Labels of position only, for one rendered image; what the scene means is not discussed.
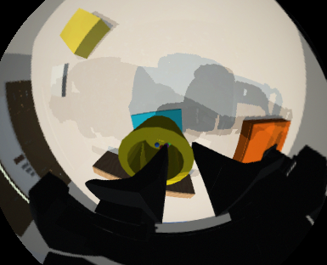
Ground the yellow rectangular block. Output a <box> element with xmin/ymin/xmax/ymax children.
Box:
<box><xmin>60</xmin><ymin>8</ymin><xmax>110</xmax><ymax>59</ymax></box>

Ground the white flat block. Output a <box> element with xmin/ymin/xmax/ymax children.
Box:
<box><xmin>50</xmin><ymin>64</ymin><xmax>68</xmax><ymax>98</ymax></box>

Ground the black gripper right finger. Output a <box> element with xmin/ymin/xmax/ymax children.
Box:
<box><xmin>191</xmin><ymin>142</ymin><xmax>285</xmax><ymax>217</ymax></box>

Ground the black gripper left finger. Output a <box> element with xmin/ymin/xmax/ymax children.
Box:
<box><xmin>85</xmin><ymin>145</ymin><xmax>169</xmax><ymax>224</ymax></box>

